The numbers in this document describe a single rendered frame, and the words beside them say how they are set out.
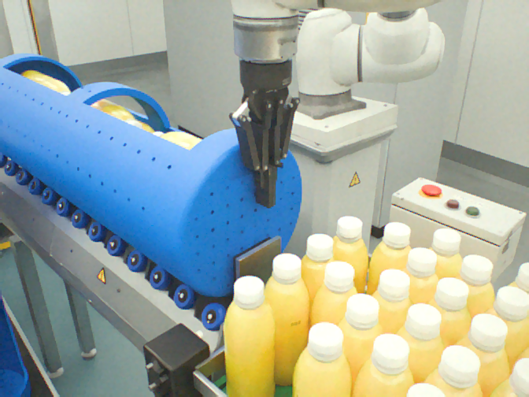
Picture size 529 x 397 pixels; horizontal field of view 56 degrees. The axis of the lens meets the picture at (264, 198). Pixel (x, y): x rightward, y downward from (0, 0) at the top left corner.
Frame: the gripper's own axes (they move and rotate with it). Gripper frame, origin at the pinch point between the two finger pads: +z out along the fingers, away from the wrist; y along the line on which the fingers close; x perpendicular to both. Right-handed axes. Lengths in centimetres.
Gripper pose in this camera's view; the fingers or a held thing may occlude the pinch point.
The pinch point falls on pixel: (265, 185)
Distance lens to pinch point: 80.7
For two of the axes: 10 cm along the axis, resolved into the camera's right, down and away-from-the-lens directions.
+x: -7.1, -3.3, 6.2
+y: 7.0, -3.4, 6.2
